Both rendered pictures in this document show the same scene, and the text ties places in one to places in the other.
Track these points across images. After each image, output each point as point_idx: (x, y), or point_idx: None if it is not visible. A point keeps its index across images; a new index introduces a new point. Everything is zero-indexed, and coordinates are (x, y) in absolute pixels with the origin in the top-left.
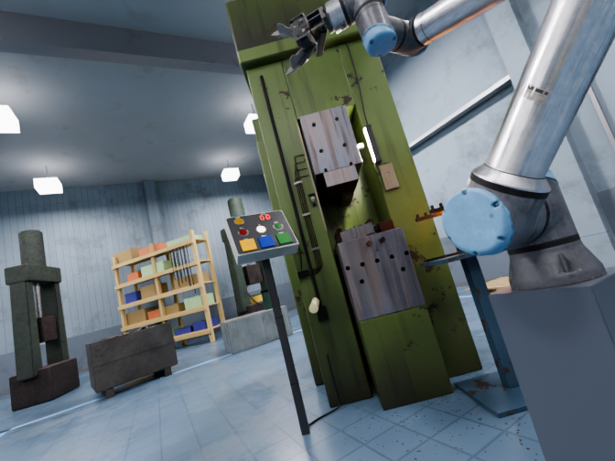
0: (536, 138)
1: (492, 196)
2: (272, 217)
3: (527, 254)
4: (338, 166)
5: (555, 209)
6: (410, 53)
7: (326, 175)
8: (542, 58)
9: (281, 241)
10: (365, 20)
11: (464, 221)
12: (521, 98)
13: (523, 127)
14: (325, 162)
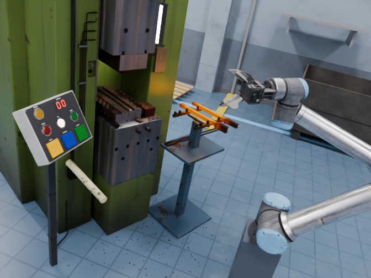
0: (309, 230)
1: (286, 242)
2: (67, 102)
3: None
4: (134, 52)
5: None
6: None
7: (122, 58)
8: (331, 215)
9: (80, 138)
10: (287, 116)
11: (269, 242)
12: (317, 219)
13: (309, 227)
14: (125, 44)
